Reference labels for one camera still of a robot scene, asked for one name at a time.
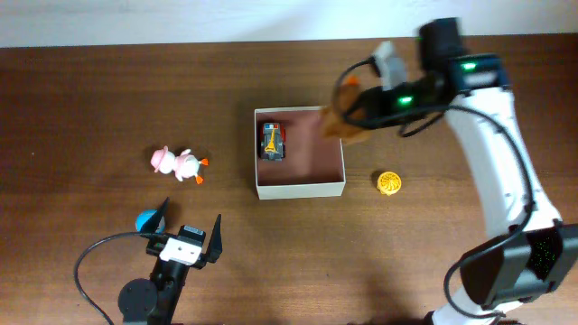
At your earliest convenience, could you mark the brown plush toy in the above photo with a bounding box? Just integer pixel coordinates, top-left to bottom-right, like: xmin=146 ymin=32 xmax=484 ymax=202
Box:
xmin=320 ymin=76 xmax=370 ymax=145

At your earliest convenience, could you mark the blue ball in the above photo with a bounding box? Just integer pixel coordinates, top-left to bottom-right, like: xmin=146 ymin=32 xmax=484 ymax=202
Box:
xmin=135 ymin=209 xmax=165 ymax=233

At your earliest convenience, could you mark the grey orange toy car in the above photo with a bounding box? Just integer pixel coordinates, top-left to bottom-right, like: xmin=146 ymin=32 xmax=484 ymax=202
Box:
xmin=259 ymin=122 xmax=285 ymax=162

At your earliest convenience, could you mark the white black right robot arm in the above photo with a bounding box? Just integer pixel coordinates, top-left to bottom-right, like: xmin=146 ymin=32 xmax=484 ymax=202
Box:
xmin=338 ymin=18 xmax=577 ymax=324

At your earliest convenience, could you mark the pink white duck toy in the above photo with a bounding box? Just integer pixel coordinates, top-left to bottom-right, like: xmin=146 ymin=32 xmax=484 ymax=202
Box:
xmin=150 ymin=145 xmax=209 ymax=184

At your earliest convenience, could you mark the beige box maroon interior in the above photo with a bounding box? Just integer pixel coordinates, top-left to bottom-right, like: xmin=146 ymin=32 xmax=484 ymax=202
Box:
xmin=254 ymin=107 xmax=346 ymax=200

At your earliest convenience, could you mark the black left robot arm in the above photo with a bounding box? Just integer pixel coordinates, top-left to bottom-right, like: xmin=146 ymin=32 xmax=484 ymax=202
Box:
xmin=117 ymin=200 xmax=223 ymax=325

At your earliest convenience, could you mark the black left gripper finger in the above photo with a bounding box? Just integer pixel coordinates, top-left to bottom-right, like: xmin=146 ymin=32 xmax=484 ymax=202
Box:
xmin=139 ymin=198 xmax=169 ymax=233
xmin=205 ymin=214 xmax=223 ymax=264

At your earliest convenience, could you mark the yellow round toy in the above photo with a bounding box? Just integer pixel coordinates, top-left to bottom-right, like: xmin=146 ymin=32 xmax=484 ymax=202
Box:
xmin=377 ymin=172 xmax=402 ymax=196

